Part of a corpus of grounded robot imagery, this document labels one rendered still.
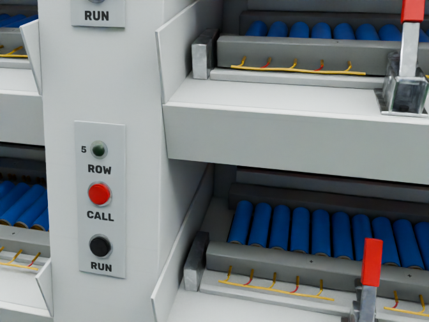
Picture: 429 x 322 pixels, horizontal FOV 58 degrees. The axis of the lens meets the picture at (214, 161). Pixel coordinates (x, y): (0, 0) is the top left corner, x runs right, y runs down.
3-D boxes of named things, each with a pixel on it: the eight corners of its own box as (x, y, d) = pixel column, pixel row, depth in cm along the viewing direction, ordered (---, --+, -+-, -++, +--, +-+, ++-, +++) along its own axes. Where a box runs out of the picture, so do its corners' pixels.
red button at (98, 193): (107, 206, 29) (106, 186, 29) (87, 204, 29) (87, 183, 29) (113, 202, 30) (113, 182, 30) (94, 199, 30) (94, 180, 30)
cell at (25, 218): (63, 199, 47) (30, 236, 42) (49, 197, 47) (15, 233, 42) (59, 186, 46) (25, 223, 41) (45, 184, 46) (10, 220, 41)
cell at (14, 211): (48, 197, 47) (14, 233, 42) (34, 195, 48) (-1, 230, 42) (44, 184, 46) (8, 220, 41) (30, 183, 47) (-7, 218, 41)
